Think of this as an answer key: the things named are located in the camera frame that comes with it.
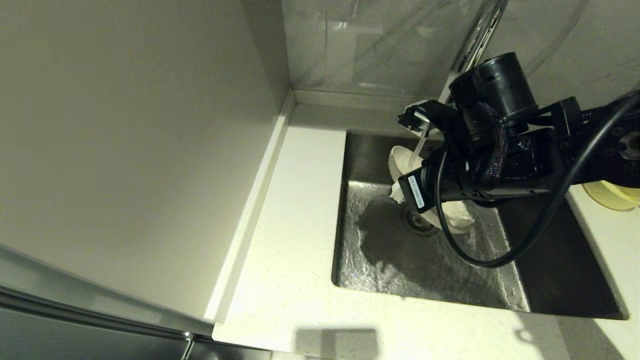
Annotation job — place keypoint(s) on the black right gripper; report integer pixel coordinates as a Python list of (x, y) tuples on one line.
[(500, 175)]

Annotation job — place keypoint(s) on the cream white round plate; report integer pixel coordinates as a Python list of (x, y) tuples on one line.
[(401, 162)]

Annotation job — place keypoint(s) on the chrome kitchen faucet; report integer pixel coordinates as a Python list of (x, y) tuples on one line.
[(480, 30)]

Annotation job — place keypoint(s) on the yellow plastic bowl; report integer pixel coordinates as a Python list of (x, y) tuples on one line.
[(617, 200)]

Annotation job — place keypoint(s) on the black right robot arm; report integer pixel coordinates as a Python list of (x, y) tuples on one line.
[(500, 85)]

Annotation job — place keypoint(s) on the stainless steel sink basin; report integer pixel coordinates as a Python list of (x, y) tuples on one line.
[(400, 265)]

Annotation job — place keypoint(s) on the round metal drain strainer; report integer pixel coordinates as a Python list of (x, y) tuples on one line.
[(419, 227)]

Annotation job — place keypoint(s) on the grey tall cabinet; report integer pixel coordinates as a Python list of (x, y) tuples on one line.
[(125, 150)]

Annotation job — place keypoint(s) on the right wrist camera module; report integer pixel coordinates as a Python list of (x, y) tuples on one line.
[(422, 112)]

